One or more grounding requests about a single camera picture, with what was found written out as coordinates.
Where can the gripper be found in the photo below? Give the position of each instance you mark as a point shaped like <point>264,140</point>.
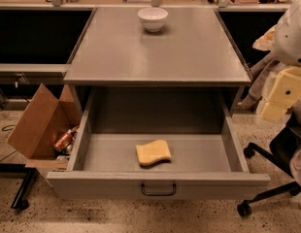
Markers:
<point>291,43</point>

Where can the yellow sponge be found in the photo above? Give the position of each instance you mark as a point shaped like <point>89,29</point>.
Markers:
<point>153,152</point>

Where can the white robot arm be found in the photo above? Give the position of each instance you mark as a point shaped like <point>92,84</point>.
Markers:
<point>287,40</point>

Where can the grey open drawer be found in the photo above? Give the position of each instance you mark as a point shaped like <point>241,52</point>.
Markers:
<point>207,159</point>

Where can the grey cabinet counter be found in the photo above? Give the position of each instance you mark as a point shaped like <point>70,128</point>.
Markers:
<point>191,49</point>

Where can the grey-brown cloth on chair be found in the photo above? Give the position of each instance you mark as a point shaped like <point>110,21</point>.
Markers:
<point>259,74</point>

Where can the black office chair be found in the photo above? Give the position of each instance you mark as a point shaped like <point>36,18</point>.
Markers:
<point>282,148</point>

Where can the white ceramic bowl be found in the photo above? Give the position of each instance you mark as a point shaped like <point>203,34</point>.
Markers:
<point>153,18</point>

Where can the silver crushed can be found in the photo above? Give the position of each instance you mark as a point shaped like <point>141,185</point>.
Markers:
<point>68,149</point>

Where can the orange soda can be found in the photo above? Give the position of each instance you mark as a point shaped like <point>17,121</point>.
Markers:
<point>64,141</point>

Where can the brown cardboard box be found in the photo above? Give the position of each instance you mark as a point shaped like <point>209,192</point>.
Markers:
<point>43,121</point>

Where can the black metal stand foot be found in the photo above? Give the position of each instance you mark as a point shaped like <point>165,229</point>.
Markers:
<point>26,175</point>

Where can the black drawer handle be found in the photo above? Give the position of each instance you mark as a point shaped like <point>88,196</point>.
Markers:
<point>158,191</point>

